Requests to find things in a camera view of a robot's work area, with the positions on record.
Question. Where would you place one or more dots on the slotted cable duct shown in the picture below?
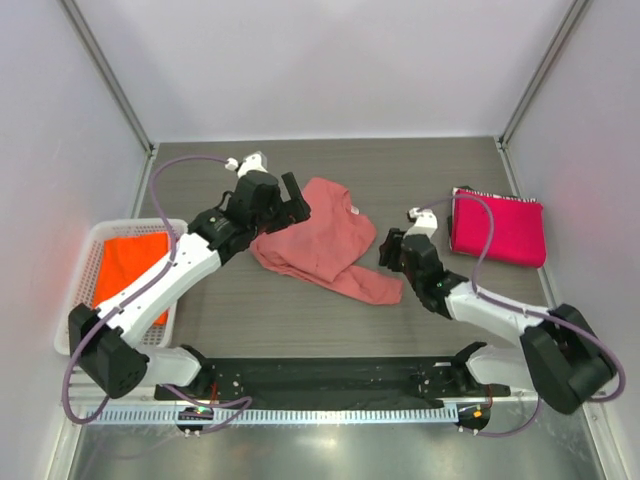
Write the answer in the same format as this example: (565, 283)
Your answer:
(182, 415)

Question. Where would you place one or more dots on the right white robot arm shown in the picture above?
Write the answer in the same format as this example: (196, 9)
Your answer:
(555, 353)

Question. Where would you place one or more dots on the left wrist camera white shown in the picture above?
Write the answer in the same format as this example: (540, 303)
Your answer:
(253, 162)

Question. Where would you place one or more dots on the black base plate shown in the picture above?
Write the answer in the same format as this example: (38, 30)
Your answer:
(345, 383)

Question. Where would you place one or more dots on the folded magenta t shirt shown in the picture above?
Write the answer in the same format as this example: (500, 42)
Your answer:
(517, 229)

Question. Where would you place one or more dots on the orange t shirt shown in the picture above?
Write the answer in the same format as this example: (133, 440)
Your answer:
(124, 260)

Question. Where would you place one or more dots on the salmon pink t shirt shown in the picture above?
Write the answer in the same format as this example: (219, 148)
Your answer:
(323, 250)

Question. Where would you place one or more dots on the right aluminium frame post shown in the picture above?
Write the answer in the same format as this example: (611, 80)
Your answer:
(569, 23)

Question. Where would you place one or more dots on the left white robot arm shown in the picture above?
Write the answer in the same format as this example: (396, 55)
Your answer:
(105, 341)

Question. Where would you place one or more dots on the white plastic basket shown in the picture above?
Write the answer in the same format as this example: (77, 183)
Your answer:
(84, 280)

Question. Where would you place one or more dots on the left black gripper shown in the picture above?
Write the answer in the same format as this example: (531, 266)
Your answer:
(299, 209)

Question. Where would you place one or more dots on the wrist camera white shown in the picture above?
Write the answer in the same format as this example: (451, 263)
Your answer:
(423, 222)
(253, 162)

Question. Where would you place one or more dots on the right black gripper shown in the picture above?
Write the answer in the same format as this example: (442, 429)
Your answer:
(390, 249)

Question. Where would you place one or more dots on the left aluminium frame post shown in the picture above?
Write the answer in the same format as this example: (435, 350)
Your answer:
(92, 47)

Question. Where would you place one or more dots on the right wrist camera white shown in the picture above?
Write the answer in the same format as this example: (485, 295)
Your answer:
(423, 222)

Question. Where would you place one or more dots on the aluminium frame post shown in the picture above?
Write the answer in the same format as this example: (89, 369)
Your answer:
(92, 47)
(569, 23)

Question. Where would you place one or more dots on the striped folded shirt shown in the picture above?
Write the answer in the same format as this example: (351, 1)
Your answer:
(463, 190)

